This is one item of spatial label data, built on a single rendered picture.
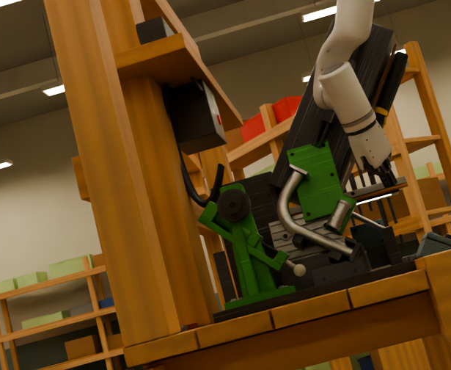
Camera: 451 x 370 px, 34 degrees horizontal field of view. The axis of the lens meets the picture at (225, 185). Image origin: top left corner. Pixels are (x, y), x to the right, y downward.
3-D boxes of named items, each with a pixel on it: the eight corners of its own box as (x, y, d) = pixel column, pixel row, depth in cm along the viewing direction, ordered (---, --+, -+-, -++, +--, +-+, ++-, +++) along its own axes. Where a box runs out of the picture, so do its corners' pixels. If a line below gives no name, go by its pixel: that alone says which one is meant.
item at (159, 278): (267, 307, 280) (203, 67, 297) (170, 335, 135) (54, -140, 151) (244, 313, 282) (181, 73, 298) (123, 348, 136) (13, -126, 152)
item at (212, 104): (229, 143, 212) (215, 94, 214) (218, 131, 195) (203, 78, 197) (187, 156, 213) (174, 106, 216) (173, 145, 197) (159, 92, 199)
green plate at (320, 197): (350, 219, 200) (330, 150, 208) (347, 209, 192) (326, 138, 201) (308, 231, 201) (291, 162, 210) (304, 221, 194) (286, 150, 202)
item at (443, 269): (438, 299, 271) (425, 259, 273) (533, 321, 124) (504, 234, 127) (400, 310, 272) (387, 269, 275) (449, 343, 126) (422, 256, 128)
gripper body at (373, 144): (356, 116, 189) (375, 153, 192) (338, 136, 183) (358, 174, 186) (381, 109, 184) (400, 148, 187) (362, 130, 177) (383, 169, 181)
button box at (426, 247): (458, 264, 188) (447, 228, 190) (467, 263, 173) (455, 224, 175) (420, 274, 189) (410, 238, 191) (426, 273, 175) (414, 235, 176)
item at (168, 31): (182, 59, 197) (176, 34, 198) (169, 41, 182) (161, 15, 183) (157, 67, 198) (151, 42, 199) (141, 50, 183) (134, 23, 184)
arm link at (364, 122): (350, 110, 189) (356, 120, 190) (334, 127, 183) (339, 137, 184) (378, 103, 183) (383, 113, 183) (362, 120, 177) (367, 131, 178)
